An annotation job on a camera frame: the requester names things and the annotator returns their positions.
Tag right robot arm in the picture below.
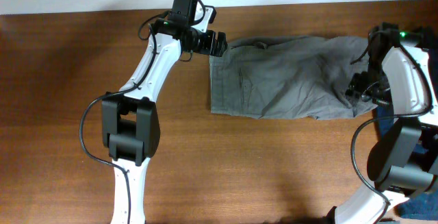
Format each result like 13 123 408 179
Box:
323 23 437 223

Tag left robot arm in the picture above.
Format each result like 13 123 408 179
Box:
101 0 227 223

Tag dark blue folded garment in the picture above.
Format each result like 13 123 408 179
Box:
372 28 438 221

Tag grey shorts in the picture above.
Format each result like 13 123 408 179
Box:
209 36 376 120

